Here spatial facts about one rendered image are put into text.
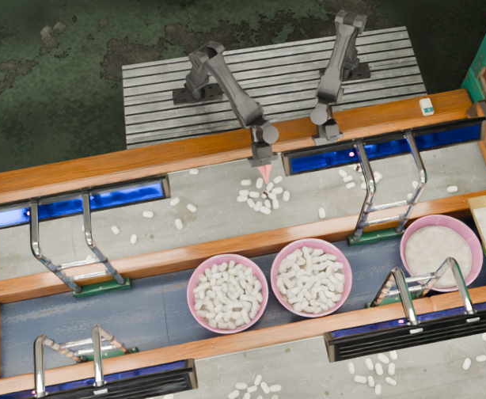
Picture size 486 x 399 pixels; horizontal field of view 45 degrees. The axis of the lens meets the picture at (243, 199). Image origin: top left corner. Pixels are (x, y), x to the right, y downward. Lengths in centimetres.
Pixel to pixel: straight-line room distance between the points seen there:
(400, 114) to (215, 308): 98
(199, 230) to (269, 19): 177
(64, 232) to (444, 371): 134
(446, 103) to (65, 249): 148
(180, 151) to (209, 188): 18
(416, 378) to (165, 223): 97
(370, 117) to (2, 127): 201
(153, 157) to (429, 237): 102
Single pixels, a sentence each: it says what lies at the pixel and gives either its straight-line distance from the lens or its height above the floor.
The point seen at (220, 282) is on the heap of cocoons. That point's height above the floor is 74.
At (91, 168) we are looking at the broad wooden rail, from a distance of 223.
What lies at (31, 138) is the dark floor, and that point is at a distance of 333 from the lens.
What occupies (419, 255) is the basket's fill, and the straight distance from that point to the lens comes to 208.
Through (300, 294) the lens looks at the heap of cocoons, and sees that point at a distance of 198.
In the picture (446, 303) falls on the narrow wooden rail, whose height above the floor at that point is 76.
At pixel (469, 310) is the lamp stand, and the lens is 165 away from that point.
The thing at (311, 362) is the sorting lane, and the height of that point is 74.
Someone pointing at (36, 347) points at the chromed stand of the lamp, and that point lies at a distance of 167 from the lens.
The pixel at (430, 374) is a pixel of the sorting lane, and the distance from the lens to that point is 199.
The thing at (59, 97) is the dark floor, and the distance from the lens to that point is 342.
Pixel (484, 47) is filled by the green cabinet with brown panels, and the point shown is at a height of 98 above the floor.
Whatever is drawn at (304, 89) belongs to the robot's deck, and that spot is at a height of 67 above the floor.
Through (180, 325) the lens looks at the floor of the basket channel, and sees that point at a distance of 205.
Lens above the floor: 265
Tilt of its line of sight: 65 degrees down
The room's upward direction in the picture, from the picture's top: 7 degrees counter-clockwise
